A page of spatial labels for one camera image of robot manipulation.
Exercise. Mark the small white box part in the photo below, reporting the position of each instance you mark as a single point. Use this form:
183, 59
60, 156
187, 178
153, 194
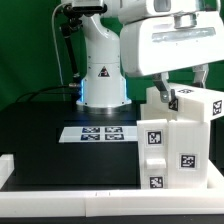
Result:
191, 102

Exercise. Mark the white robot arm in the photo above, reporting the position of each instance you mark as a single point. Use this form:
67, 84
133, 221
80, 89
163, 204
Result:
103, 86

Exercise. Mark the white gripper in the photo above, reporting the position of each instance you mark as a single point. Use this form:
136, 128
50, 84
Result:
154, 46

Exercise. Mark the small white door part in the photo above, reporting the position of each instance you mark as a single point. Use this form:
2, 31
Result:
152, 150

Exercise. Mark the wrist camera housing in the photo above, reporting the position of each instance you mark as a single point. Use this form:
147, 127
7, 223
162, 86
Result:
134, 10

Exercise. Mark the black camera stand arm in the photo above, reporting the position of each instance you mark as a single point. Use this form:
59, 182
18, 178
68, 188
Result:
67, 29

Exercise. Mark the white marker base plate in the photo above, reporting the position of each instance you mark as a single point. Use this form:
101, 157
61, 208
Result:
98, 134

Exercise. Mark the white cabinet body box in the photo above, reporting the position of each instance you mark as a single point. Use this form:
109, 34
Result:
187, 150

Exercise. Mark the white U-shaped frame fence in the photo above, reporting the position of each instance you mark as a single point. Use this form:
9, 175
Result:
110, 202

